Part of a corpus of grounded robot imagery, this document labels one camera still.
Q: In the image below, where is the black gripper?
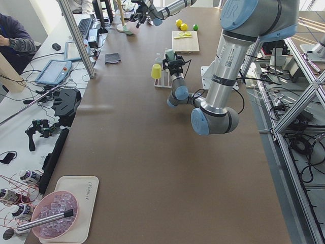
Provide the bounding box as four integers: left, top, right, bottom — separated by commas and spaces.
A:
162, 57, 185, 76
129, 0, 152, 28

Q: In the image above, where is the pink cup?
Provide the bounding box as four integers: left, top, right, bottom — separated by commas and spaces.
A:
126, 21, 140, 35

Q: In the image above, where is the green cup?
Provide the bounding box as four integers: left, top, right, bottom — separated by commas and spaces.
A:
165, 49, 176, 62

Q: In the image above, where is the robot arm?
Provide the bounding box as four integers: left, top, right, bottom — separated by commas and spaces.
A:
163, 1, 299, 135
129, 0, 196, 28

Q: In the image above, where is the grey cup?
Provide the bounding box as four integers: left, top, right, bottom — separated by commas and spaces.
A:
154, 53, 163, 66

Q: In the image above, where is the yellow cup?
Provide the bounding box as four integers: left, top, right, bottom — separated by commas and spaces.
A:
151, 64, 162, 79

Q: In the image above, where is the green bowl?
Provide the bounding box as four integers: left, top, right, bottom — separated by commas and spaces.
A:
123, 25, 134, 35

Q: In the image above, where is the wooden mug tree stand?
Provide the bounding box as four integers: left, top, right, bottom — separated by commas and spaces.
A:
113, 0, 126, 33

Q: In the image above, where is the bamboo cutting board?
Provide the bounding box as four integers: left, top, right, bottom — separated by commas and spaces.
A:
172, 30, 200, 53

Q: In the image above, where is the yellow plastic knife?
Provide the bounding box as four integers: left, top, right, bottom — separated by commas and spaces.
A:
173, 36, 192, 40

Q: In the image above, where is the whole lemon far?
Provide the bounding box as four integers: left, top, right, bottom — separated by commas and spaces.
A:
175, 19, 183, 28

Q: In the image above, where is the whole lemon near board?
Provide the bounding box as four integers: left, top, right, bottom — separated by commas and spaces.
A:
180, 23, 188, 31

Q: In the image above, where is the green lime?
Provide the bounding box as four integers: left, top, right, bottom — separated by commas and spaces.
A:
192, 24, 199, 31

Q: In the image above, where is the grey cloth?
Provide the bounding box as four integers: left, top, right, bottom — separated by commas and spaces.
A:
105, 53, 121, 64

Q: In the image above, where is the blue teach pendant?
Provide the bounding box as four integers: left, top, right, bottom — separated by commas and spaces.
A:
64, 39, 90, 62
35, 59, 72, 85

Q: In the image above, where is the cream serving tray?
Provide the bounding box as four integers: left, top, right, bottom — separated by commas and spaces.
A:
32, 176, 99, 243

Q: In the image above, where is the pink bowl with ice cubes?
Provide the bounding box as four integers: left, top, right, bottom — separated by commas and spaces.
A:
30, 190, 80, 240

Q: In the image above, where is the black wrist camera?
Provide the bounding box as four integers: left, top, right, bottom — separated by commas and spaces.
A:
168, 59, 184, 67

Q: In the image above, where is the white wire cup rack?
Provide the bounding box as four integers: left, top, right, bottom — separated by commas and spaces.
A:
154, 48, 172, 88

